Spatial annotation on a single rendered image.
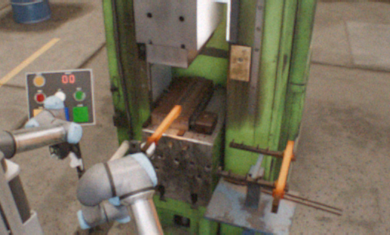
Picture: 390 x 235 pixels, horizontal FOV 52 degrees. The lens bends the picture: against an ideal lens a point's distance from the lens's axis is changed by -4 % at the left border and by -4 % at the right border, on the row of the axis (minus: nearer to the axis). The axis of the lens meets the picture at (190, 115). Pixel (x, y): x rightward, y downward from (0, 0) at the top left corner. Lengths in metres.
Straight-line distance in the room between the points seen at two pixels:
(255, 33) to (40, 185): 2.10
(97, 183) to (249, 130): 1.07
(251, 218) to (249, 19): 0.90
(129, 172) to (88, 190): 0.14
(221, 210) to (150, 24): 0.91
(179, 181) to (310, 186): 1.28
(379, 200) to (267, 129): 1.39
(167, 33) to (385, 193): 2.14
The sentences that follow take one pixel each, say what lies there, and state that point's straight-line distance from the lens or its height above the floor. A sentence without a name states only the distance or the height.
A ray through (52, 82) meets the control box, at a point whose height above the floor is 1.15.
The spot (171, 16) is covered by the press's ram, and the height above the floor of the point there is 1.51.
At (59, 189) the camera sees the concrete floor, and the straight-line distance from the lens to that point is 3.23.
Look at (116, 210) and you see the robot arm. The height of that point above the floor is 0.94.
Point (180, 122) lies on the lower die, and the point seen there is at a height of 0.96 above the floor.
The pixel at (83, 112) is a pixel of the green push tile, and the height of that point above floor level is 1.02.
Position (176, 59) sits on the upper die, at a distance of 1.88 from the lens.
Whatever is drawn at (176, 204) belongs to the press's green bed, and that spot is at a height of 0.43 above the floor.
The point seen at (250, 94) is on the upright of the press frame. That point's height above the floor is 1.10.
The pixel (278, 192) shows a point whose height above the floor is 0.99.
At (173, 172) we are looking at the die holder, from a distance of 2.20.
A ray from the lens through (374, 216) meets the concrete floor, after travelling 3.12.
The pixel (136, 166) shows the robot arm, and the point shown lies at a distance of 1.28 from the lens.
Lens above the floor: 2.13
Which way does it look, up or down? 34 degrees down
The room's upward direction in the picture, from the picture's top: 1 degrees counter-clockwise
